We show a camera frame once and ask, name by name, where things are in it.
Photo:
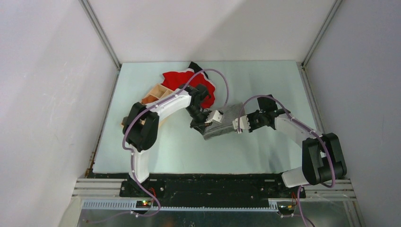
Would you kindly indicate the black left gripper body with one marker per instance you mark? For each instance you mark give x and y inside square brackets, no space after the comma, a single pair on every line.
[198,115]

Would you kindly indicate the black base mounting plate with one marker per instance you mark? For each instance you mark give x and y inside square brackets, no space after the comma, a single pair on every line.
[269,184]

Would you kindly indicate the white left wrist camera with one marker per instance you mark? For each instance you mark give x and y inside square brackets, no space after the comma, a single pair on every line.
[215,116]

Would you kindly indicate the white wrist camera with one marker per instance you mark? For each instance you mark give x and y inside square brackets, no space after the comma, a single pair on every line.
[240,124]
[215,116]

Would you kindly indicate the wooden compartment organizer box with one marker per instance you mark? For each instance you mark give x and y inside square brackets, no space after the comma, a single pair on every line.
[158,92]

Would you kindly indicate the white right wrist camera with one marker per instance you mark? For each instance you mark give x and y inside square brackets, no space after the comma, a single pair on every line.
[240,124]

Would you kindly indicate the red garment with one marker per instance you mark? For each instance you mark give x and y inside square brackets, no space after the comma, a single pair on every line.
[174,79]

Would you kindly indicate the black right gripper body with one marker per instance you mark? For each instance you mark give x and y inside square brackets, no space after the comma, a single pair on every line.
[256,120]

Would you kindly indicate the grey striped underwear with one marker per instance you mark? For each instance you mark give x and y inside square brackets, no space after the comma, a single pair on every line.
[230,113]

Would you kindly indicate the aluminium front frame rail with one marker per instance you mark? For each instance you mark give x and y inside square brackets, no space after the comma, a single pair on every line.
[112,194]

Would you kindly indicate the brown rolled cloth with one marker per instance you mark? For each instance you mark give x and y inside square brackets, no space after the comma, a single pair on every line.
[149,99]

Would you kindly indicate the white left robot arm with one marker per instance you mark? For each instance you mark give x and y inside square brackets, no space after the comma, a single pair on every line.
[141,126]

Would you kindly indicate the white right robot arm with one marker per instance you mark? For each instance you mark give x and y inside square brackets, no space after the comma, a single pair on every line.
[322,157]

